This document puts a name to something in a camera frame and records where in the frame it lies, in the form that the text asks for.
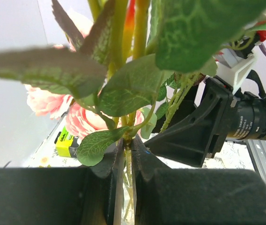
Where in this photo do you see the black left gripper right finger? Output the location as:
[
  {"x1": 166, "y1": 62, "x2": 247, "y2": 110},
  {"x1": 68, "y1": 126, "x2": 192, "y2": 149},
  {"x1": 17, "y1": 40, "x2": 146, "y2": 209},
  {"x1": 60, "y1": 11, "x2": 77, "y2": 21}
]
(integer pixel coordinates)
[{"x1": 131, "y1": 137, "x2": 266, "y2": 225}]

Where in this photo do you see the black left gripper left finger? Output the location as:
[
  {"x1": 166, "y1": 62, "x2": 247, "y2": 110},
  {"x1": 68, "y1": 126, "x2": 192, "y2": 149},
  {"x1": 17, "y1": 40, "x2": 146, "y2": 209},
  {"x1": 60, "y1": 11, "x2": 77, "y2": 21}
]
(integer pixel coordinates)
[{"x1": 0, "y1": 140, "x2": 124, "y2": 225}]

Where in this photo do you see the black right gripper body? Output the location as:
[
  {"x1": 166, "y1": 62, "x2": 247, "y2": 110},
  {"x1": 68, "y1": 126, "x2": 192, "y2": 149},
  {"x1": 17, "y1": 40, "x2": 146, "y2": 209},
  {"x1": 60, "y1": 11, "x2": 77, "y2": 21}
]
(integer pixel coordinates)
[{"x1": 226, "y1": 70, "x2": 266, "y2": 143}]

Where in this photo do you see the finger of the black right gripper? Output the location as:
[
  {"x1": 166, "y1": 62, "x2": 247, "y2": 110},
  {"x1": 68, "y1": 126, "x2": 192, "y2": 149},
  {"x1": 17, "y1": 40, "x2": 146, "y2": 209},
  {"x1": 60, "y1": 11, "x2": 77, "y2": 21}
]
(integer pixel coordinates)
[{"x1": 145, "y1": 77, "x2": 233, "y2": 167}]

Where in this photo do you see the white rose stem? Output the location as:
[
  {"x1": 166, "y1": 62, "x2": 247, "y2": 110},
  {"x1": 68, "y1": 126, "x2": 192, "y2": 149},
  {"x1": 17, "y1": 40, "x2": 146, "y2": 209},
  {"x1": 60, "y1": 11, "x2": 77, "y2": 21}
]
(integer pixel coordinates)
[{"x1": 156, "y1": 18, "x2": 266, "y2": 134}]

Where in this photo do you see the pink rose stem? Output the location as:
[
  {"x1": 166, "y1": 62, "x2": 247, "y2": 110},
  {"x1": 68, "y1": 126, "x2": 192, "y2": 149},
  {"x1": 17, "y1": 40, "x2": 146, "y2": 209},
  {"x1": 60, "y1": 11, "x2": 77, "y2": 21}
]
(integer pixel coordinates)
[
  {"x1": 0, "y1": 0, "x2": 266, "y2": 167},
  {"x1": 24, "y1": 9, "x2": 144, "y2": 143}
]

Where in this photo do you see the clear glass vase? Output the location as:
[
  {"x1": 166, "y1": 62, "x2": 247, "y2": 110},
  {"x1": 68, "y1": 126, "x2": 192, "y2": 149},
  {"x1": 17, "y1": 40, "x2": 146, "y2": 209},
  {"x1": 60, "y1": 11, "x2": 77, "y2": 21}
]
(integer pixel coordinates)
[{"x1": 121, "y1": 150, "x2": 136, "y2": 225}]

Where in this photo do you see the floral patterned table mat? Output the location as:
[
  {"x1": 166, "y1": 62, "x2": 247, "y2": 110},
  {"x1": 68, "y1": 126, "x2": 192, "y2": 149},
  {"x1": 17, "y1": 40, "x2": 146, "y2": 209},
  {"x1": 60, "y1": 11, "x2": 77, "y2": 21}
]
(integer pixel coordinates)
[{"x1": 25, "y1": 117, "x2": 254, "y2": 170}]

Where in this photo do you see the black green product box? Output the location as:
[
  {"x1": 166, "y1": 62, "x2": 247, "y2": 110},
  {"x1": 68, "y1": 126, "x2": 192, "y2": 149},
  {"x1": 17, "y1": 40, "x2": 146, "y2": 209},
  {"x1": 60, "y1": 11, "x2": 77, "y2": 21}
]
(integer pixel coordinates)
[{"x1": 54, "y1": 127, "x2": 79, "y2": 158}]

